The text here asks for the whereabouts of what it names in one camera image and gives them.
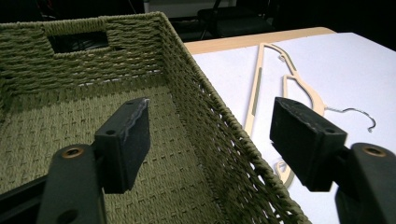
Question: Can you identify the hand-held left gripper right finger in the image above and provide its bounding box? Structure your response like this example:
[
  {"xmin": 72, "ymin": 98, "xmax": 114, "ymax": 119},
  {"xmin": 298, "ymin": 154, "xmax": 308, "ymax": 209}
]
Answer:
[{"xmin": 269, "ymin": 96, "xmax": 396, "ymax": 224}]

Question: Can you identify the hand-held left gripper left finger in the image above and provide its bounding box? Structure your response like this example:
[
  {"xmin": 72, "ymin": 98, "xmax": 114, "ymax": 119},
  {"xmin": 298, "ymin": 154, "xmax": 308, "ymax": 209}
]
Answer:
[{"xmin": 36, "ymin": 97, "xmax": 151, "ymax": 224}]

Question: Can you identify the green woven basket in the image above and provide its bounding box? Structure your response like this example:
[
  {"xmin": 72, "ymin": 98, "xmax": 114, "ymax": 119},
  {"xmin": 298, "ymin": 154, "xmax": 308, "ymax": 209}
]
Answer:
[{"xmin": 0, "ymin": 11, "xmax": 313, "ymax": 224}]

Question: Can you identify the beige clothes hanger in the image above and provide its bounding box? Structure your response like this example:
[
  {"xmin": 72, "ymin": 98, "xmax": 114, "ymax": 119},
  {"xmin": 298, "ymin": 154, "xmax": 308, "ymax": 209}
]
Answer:
[{"xmin": 243, "ymin": 42, "xmax": 377, "ymax": 189}]

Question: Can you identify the white table mat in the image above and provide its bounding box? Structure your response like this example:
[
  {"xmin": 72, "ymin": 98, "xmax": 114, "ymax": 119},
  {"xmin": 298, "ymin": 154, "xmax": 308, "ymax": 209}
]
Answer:
[{"xmin": 191, "ymin": 32, "xmax": 396, "ymax": 224}]

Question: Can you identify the dark folding chair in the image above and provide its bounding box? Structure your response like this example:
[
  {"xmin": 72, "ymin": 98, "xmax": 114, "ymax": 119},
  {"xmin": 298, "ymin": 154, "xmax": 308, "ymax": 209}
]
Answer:
[{"xmin": 197, "ymin": 0, "xmax": 276, "ymax": 40}]

